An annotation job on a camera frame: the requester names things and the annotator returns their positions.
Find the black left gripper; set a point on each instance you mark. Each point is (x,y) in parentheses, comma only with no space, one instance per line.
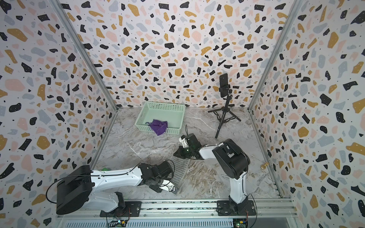
(157,189)

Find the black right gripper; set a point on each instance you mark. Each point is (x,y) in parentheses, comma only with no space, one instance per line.
(179,150)

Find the grey striped dishcloth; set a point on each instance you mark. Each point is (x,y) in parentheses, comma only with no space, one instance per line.
(181,167)

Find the purple cloth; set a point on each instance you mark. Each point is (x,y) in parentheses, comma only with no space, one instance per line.
(158,127)

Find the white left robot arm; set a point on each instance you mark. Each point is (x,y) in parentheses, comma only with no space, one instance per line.
(86,188)

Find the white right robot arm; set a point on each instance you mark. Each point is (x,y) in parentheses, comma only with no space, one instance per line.
(234,162)

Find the mint green plastic basket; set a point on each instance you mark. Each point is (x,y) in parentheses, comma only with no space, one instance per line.
(173,114)

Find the black tripod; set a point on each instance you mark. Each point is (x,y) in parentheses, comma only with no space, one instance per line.
(224,114)

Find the left circuit board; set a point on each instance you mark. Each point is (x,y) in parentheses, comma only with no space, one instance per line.
(118,223)

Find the circuit board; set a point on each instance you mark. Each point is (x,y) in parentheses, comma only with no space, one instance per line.
(240,223)
(118,223)

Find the black smartphone on tripod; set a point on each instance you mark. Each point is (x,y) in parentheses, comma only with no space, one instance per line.
(224,88)

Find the right circuit board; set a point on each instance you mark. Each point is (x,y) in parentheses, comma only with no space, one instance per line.
(240,223)

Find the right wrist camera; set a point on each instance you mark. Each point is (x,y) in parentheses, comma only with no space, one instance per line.
(184,141)

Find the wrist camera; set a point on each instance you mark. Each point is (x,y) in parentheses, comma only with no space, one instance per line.
(169,187)
(184,141)

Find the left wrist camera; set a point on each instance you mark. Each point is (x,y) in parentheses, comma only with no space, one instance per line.
(169,187)

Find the brass knob on wall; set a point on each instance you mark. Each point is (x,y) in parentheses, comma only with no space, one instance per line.
(264,166)

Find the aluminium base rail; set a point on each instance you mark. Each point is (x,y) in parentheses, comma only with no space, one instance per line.
(187,213)

